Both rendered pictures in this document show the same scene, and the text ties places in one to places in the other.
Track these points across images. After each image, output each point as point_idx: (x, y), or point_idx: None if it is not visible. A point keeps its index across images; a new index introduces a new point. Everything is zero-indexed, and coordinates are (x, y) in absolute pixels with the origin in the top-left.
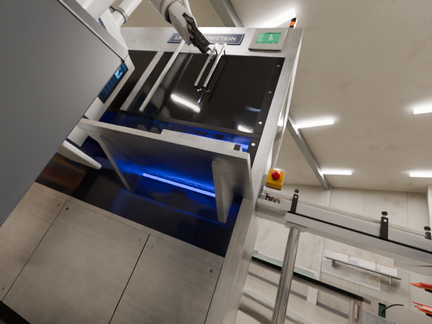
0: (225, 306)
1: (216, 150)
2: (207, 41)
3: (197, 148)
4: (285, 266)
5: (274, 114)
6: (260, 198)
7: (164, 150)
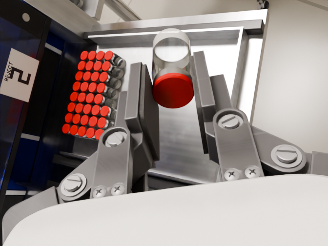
0: None
1: (261, 62)
2: (206, 62)
3: (256, 97)
4: (118, 6)
5: None
6: (96, 12)
7: None
